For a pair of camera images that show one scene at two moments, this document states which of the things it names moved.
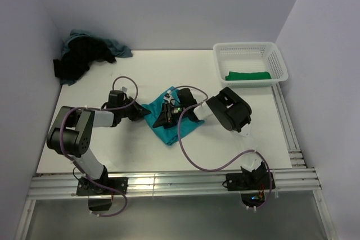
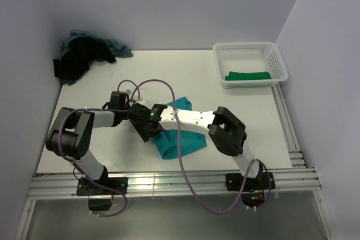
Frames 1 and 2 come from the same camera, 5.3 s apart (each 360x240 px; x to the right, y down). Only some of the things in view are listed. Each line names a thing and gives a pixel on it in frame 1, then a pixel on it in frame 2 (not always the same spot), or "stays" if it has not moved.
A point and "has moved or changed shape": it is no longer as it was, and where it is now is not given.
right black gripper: [166, 119] to [145, 135]
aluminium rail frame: [300, 177] stays
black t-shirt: [79, 54] stays
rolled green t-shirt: [233, 76] stays
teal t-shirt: [170, 134] has moved or changed shape
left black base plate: [88, 187] stays
